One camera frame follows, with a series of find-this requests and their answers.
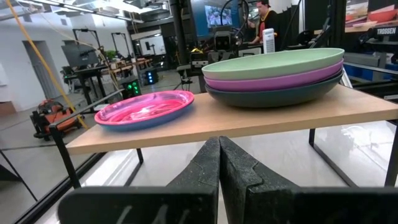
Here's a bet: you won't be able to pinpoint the black Trossen labelled frame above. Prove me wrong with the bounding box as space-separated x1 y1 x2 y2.
357 25 398 44

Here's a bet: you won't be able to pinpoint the black box green lights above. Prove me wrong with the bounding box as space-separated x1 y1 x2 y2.
121 79 142 99

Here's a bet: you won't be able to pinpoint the white tower appliance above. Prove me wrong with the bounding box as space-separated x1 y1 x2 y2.
262 27 276 54

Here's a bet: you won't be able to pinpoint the white board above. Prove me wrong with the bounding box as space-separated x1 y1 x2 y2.
139 35 167 57

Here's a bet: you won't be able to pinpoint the grey door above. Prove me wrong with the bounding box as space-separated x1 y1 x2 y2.
22 40 60 101

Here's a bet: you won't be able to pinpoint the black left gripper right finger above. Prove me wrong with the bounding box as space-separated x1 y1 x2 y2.
219 136 398 224

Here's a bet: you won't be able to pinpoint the person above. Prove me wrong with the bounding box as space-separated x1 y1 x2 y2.
248 0 280 46

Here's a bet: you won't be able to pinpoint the dark teal plate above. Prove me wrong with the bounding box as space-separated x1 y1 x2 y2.
205 70 345 109

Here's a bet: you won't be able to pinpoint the mint green plate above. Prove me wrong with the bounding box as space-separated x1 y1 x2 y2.
201 47 345 81

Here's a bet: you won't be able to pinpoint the screen showing plates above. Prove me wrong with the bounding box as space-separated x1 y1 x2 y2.
344 0 398 34

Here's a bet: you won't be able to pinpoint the black box blue lights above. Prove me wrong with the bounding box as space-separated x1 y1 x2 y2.
144 70 160 85

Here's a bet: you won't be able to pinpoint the long yellow hanging cable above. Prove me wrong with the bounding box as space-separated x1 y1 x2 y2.
5 0 90 130

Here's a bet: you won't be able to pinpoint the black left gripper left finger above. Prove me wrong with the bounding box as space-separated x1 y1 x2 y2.
57 136 221 224

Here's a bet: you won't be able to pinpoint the translucent pink plate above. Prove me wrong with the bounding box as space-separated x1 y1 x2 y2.
94 90 195 126

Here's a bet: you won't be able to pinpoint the black desk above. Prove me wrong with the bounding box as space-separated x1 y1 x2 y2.
72 64 109 105

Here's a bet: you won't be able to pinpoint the orange black floor machine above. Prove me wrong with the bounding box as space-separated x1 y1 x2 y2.
30 98 85 141

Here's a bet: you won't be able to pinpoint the black frame wooden shelf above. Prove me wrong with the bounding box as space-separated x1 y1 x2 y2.
48 83 398 190

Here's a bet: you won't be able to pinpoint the wall television screen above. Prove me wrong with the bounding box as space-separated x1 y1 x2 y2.
203 4 234 29

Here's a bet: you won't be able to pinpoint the purple plate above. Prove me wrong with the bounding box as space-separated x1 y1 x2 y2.
203 58 345 93

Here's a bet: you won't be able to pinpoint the dark desk monitor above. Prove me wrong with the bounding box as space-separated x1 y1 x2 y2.
61 43 100 68

